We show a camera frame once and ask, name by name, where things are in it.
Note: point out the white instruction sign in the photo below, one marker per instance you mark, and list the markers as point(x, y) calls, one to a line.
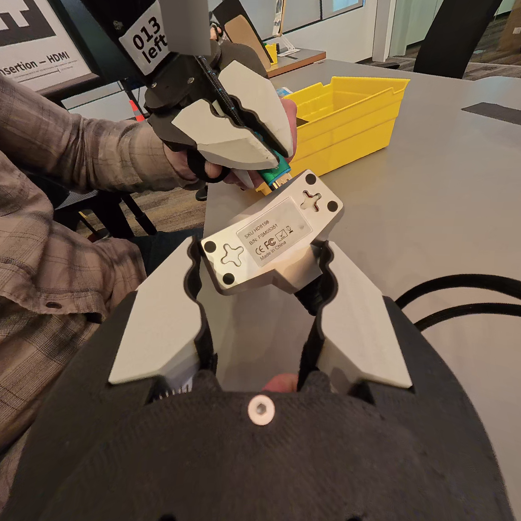
point(40, 61)

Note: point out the person's legs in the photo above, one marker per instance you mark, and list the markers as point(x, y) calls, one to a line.
point(171, 252)

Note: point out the black office chair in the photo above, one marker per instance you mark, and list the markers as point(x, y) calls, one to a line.
point(447, 40)

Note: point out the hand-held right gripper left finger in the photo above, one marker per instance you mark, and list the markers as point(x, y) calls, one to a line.
point(154, 325)

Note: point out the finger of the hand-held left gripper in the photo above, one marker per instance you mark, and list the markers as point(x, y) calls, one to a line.
point(228, 142)
point(260, 93)

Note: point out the wheeled cardboard box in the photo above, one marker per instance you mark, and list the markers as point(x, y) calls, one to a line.
point(511, 32)

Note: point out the person's left forearm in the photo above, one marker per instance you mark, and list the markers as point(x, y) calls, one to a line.
point(81, 138)

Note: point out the clear acrylic sign holder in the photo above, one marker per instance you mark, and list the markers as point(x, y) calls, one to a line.
point(287, 44)

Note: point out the brown cardboard sheet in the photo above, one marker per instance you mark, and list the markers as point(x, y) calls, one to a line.
point(244, 32)

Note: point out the black monitor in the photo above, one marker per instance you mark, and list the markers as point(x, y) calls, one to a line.
point(87, 61)

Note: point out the white packet blue label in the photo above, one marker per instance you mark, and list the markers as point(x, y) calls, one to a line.
point(285, 92)

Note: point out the small orange cone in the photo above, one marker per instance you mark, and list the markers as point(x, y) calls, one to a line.
point(137, 112)

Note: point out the wood-edged office desk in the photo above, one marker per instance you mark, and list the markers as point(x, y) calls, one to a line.
point(305, 61)

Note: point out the person's left hand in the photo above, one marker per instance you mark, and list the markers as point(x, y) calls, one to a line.
point(179, 163)

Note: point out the yellow plastic bin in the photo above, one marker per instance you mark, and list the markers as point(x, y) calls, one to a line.
point(346, 122)

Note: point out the silver HDMI switch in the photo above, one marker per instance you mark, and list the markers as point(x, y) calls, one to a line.
point(281, 226)

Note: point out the small yellow bin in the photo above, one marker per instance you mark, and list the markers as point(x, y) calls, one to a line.
point(271, 53)

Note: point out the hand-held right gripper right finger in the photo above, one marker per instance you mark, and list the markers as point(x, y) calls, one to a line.
point(362, 329)

